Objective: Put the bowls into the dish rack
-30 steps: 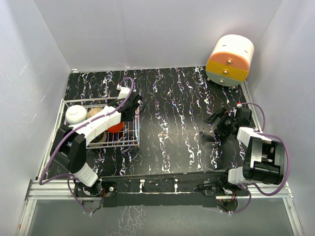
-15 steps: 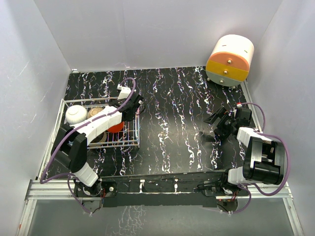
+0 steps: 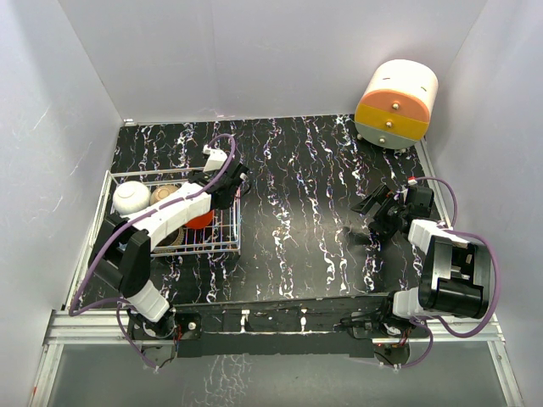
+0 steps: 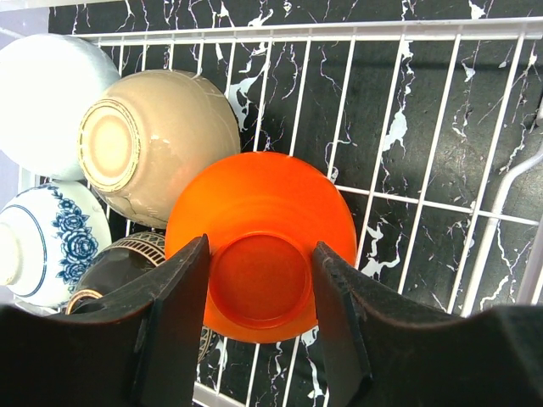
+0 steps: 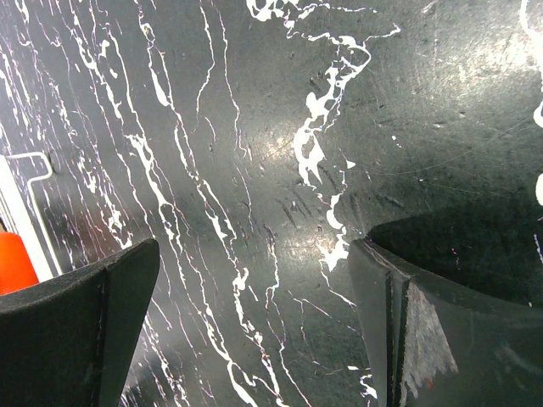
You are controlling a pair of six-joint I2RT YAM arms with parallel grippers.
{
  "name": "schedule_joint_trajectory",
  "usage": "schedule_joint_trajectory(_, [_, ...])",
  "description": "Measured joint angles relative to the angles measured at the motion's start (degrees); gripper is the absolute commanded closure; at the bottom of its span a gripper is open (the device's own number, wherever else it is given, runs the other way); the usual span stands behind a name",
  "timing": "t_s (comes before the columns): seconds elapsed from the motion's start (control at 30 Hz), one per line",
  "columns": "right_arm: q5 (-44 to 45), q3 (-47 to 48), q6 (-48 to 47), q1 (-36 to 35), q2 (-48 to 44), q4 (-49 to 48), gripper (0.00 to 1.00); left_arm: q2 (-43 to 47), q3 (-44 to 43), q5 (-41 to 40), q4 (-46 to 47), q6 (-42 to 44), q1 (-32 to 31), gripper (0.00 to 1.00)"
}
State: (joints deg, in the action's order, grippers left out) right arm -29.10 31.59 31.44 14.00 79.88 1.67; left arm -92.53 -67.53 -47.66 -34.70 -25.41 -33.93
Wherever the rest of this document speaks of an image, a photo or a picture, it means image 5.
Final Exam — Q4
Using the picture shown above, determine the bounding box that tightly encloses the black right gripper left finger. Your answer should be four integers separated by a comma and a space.
1, 239, 160, 406

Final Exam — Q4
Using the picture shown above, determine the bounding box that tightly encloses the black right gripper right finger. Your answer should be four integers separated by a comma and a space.
349, 239, 542, 406

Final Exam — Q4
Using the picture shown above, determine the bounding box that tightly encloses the orange plastic bowl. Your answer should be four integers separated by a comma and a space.
0, 231, 39, 295

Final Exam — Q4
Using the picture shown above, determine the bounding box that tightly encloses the white wire dish rack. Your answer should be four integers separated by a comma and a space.
1, 152, 63, 282

